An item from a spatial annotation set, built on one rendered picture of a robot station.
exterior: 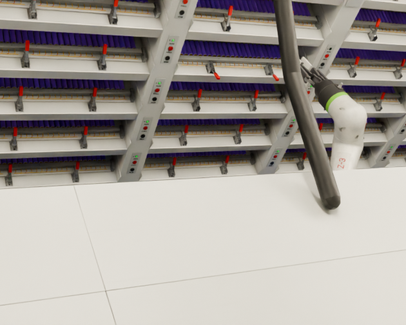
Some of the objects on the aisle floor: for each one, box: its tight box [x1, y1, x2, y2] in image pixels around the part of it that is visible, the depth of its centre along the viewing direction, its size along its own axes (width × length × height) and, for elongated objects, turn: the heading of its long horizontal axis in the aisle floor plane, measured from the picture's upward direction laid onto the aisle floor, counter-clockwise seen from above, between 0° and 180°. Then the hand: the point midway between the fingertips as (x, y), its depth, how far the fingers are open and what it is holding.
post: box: [370, 86, 406, 169], centre depth 305 cm, size 20×9×176 cm, turn 3°
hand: (301, 63), depth 235 cm, fingers open, 4 cm apart
